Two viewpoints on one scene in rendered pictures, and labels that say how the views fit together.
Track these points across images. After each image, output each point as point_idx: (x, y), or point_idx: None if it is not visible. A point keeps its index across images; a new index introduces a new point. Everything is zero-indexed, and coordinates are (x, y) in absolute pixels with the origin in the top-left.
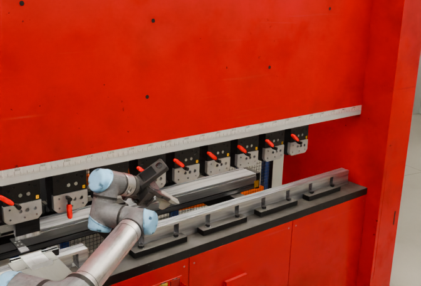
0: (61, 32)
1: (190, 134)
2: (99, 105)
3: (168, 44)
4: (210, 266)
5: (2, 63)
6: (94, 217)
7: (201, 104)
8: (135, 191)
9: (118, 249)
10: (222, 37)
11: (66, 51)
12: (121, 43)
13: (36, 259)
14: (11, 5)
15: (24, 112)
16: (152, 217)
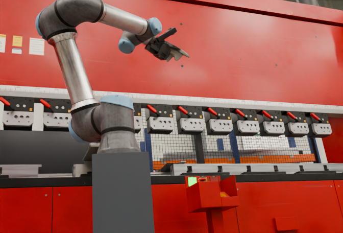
0: None
1: (219, 97)
2: (148, 64)
3: (194, 38)
4: (255, 199)
5: (87, 30)
6: (121, 37)
7: (224, 78)
8: (152, 37)
9: (126, 12)
10: (233, 40)
11: None
12: (161, 32)
13: None
14: None
15: (98, 59)
16: (155, 18)
